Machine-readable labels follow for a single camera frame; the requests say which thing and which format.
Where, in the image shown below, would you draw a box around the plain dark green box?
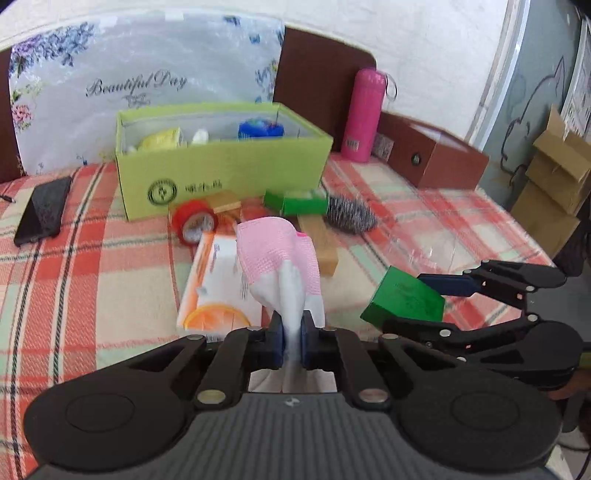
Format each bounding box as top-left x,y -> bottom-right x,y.
360,266 -> 445,329

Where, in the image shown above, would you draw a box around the white orange medicine box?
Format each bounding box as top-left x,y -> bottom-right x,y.
176,232 -> 263,339

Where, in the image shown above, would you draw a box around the white and pink glove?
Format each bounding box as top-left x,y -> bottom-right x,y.
236,217 -> 335,393

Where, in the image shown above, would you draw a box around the red tape roll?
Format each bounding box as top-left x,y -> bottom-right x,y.
171,199 -> 218,246

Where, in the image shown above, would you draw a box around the green printed box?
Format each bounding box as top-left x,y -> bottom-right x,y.
263,189 -> 329,217

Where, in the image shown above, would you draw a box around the yellow-green medicine box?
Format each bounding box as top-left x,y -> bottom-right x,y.
136,127 -> 182,152

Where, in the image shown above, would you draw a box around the blue gum container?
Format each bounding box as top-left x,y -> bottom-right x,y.
238,118 -> 284,139

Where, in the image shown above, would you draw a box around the gold rectangular box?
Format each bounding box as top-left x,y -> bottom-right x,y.
204,190 -> 242,215

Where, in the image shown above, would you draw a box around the stacked cardboard boxes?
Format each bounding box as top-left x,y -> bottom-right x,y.
511,107 -> 590,258

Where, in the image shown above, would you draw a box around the brown cardboard box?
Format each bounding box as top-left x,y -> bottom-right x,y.
373,112 -> 489,190

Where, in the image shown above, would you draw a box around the plaid bed sheet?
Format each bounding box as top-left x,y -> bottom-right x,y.
1,160 -> 549,479

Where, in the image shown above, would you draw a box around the pink thermos bottle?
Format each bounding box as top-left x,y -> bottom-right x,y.
341,68 -> 388,163

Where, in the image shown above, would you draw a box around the light green cardboard storage box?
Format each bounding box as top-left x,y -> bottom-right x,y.
115,102 -> 332,221

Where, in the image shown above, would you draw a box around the black smartphone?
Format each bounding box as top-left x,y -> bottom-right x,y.
13,176 -> 72,247

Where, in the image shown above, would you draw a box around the white glove in box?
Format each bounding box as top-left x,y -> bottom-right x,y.
190,129 -> 209,145

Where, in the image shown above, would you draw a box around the brown wooden headboard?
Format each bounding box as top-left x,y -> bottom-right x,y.
1,25 -> 377,182

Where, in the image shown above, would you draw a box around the floral plastic bag pillow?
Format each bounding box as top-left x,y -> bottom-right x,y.
8,11 -> 286,175

